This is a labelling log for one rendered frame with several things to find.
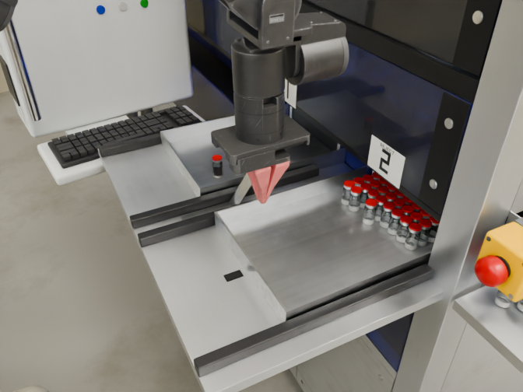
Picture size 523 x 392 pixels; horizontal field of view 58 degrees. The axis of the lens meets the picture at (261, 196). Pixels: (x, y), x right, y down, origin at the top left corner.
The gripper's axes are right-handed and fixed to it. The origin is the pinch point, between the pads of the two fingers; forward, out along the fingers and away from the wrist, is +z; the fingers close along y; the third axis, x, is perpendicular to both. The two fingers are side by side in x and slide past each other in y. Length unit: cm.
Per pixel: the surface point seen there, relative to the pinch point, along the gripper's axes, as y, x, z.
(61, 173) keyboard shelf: -22, 65, 27
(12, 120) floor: -43, 285, 106
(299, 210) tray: 16.5, 17.3, 20.2
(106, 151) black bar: -12, 55, 18
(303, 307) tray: 3.4, -5.9, 17.2
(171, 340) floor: -4, 69, 108
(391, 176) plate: 26.6, 5.1, 8.5
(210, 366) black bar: -11.8, -7.9, 18.5
